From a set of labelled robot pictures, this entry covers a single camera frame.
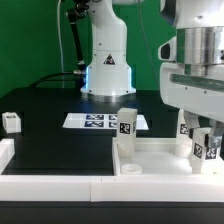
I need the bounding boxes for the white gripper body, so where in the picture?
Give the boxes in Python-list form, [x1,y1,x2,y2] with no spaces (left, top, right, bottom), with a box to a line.
[158,37,224,123]

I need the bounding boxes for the white marker tag plate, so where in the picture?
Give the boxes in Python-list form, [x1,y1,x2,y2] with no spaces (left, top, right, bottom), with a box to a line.
[62,112,150,131]

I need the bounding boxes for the white cable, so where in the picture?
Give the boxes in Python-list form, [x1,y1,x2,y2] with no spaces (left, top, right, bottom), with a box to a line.
[56,0,66,89]

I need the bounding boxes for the white U-shaped obstacle fence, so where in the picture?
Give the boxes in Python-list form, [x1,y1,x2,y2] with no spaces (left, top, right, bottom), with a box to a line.
[0,139,224,202]

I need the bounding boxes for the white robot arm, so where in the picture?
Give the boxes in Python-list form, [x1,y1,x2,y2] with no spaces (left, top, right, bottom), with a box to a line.
[81,0,224,148]

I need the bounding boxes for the black cables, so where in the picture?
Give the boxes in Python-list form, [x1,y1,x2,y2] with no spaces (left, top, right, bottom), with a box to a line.
[29,70,84,89]

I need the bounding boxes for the white square table top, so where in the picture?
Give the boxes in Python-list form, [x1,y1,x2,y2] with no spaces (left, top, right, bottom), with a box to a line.
[112,138,224,176]

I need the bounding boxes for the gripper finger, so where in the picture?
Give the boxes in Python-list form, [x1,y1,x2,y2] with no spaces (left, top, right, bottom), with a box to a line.
[209,120,224,148]
[184,111,200,137]

